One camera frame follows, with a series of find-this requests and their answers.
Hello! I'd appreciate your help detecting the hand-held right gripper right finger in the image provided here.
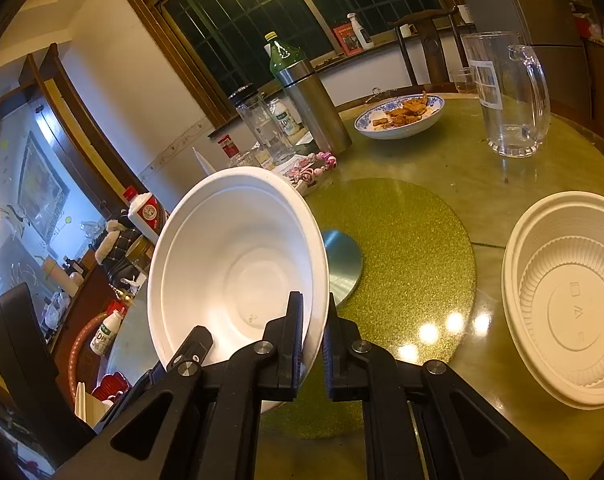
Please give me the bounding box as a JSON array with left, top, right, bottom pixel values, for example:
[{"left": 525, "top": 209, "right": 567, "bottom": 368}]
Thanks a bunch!
[{"left": 322, "top": 294, "right": 570, "bottom": 480}]

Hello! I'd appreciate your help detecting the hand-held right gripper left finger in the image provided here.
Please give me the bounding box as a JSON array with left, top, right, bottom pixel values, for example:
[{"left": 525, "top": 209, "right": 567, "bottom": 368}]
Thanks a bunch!
[{"left": 52, "top": 291, "right": 305, "bottom": 480}]

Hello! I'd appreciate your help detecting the white plastic bowl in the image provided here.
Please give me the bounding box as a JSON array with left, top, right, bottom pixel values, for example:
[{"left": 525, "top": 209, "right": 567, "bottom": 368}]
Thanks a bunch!
[{"left": 147, "top": 166, "right": 331, "bottom": 415}]

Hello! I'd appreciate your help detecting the orange and yellow hoop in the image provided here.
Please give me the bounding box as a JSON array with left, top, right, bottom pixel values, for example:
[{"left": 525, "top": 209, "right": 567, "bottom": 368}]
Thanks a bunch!
[{"left": 68, "top": 310, "right": 113, "bottom": 406}]

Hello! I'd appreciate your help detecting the white green-label milk bottle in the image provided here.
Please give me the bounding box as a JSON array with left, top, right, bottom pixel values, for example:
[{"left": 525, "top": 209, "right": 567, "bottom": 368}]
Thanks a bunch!
[{"left": 89, "top": 309, "right": 127, "bottom": 356}]

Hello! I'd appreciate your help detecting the round metal disc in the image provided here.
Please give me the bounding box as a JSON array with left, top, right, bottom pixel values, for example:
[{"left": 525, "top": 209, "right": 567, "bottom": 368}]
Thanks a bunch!
[{"left": 319, "top": 230, "right": 363, "bottom": 306}]

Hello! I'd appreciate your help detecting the small gold gourd ornament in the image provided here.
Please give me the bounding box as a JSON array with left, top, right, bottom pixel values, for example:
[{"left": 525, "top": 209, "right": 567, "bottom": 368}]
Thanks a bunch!
[{"left": 109, "top": 282, "right": 135, "bottom": 311}]

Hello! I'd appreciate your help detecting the gold glitter round mat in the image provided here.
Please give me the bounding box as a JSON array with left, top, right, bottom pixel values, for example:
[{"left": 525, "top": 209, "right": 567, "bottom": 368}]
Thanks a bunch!
[{"left": 259, "top": 177, "right": 476, "bottom": 441}]

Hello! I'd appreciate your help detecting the black fur-lined boot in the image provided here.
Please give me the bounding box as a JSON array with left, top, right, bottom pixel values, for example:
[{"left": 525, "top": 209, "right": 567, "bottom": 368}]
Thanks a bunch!
[{"left": 94, "top": 219, "right": 148, "bottom": 283}]

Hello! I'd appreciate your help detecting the gold-lidded jar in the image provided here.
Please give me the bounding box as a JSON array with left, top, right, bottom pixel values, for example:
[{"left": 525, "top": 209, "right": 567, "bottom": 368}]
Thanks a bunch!
[{"left": 127, "top": 235, "right": 155, "bottom": 273}]

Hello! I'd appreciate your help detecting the white liquor bottle red cap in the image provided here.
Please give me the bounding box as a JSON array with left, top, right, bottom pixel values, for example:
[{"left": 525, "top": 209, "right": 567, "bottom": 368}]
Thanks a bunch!
[{"left": 122, "top": 186, "right": 167, "bottom": 243}]

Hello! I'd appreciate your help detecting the clear bottle black cap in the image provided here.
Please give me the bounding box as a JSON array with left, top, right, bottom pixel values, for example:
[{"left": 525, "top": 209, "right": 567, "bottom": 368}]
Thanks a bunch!
[{"left": 228, "top": 85, "right": 295, "bottom": 163}]

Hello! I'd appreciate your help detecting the round glass turntable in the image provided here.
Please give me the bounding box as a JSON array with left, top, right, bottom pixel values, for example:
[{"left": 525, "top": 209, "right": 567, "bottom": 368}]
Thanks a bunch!
[{"left": 102, "top": 92, "right": 604, "bottom": 480}]

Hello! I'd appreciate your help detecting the small white drink bottle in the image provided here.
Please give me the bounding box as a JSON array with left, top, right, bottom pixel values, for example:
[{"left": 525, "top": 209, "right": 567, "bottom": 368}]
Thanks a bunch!
[{"left": 268, "top": 97, "right": 303, "bottom": 137}]

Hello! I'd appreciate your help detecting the blue white plate with food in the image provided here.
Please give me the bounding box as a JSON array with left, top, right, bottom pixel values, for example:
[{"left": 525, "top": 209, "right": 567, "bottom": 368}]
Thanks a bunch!
[{"left": 353, "top": 92, "right": 446, "bottom": 141}]

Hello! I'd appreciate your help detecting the cream ribbed plastic bowl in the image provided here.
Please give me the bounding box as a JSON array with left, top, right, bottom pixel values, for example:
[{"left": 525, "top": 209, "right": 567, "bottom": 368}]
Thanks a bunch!
[{"left": 502, "top": 191, "right": 604, "bottom": 411}]

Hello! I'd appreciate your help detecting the steel thermos flask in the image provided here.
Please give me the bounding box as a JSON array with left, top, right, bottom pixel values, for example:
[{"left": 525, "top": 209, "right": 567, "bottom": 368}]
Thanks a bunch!
[{"left": 274, "top": 58, "right": 353, "bottom": 156}]

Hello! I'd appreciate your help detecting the green plastic bottle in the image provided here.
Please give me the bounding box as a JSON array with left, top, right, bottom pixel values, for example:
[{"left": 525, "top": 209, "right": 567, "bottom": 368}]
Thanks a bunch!
[{"left": 263, "top": 31, "right": 303, "bottom": 78}]

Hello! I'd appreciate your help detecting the clear glass pitcher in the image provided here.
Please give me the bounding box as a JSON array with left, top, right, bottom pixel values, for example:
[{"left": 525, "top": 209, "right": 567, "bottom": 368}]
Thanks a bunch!
[{"left": 460, "top": 31, "right": 552, "bottom": 158}]

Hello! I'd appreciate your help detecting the red book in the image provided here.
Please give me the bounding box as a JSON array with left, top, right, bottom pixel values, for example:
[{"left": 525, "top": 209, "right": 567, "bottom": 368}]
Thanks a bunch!
[{"left": 332, "top": 24, "right": 363, "bottom": 57}]

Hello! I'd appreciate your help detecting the white bottle black label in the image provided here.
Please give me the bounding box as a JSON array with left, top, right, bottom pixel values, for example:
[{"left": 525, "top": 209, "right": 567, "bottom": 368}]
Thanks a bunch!
[{"left": 347, "top": 12, "right": 375, "bottom": 51}]

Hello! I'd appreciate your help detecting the wooden chair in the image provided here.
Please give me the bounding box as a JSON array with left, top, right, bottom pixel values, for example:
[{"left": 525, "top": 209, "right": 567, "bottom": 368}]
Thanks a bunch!
[{"left": 388, "top": 7, "right": 475, "bottom": 91}]

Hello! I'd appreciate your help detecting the dark window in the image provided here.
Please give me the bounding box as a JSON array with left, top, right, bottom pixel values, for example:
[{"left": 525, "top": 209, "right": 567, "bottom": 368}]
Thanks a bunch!
[{"left": 113, "top": 0, "right": 470, "bottom": 128}]

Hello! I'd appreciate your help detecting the white tumbler with handle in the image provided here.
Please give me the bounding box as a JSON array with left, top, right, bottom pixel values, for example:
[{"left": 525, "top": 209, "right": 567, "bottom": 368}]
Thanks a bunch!
[{"left": 42, "top": 255, "right": 80, "bottom": 298}]

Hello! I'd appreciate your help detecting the wall mirror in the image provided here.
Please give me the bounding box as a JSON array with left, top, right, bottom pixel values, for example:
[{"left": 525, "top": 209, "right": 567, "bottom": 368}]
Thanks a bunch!
[{"left": 0, "top": 105, "right": 108, "bottom": 311}]

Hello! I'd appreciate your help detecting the pink bead string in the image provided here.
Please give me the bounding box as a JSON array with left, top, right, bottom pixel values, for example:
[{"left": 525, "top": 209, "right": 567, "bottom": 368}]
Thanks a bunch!
[{"left": 282, "top": 152, "right": 339, "bottom": 186}]

